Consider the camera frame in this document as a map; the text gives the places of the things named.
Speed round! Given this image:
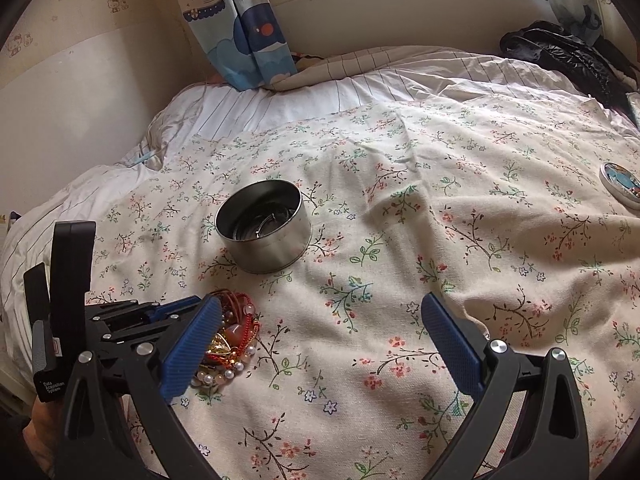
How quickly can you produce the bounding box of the floral blanket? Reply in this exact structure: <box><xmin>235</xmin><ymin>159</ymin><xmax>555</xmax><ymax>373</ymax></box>
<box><xmin>65</xmin><ymin>94</ymin><xmax>640</xmax><ymax>480</ymax></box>

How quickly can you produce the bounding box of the red string bracelet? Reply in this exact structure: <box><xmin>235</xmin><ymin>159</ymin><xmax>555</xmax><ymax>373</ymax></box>
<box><xmin>207</xmin><ymin>289</ymin><xmax>262</xmax><ymax>363</ymax></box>

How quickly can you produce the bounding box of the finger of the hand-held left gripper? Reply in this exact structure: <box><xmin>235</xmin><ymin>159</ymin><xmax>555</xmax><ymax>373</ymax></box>
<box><xmin>85</xmin><ymin>296</ymin><xmax>202</xmax><ymax>345</ymax></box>

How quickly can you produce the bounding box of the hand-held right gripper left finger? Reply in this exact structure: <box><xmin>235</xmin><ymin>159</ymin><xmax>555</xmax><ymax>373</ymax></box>
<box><xmin>60</xmin><ymin>294</ymin><xmax>224</xmax><ymax>480</ymax></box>

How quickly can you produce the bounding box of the beige checked pillow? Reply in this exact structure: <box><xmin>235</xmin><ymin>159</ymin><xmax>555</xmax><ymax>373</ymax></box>
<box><xmin>290</xmin><ymin>47</ymin><xmax>476</xmax><ymax>92</ymax></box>

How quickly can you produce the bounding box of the gold pendant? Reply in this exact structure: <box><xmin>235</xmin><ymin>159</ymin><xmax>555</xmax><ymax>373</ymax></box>
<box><xmin>206</xmin><ymin>332</ymin><xmax>237</xmax><ymax>360</ymax></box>

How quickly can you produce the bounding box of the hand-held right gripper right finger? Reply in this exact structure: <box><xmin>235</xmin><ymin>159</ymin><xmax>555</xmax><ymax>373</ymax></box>
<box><xmin>421</xmin><ymin>292</ymin><xmax>591</xmax><ymax>480</ymax></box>

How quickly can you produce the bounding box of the round printed tin lid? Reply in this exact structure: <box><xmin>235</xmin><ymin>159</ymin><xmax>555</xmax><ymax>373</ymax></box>
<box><xmin>599</xmin><ymin>161</ymin><xmax>640</xmax><ymax>209</ymax></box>

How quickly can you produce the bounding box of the black shiny jacket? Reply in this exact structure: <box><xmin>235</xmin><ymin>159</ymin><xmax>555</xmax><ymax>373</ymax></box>
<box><xmin>500</xmin><ymin>21</ymin><xmax>640</xmax><ymax>111</ymax></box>

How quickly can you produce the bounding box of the white pearl bracelet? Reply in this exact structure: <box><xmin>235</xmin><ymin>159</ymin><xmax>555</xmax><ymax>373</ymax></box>
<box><xmin>191</xmin><ymin>355</ymin><xmax>247</xmax><ymax>387</ymax></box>

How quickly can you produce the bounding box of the silver bracelet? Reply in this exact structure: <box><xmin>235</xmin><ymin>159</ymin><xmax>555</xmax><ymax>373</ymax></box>
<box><xmin>231</xmin><ymin>211</ymin><xmax>297</xmax><ymax>244</ymax></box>

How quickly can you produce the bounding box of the round metal tin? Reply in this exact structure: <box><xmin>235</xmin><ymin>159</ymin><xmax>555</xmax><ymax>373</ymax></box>
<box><xmin>215</xmin><ymin>180</ymin><xmax>313</xmax><ymax>275</ymax></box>

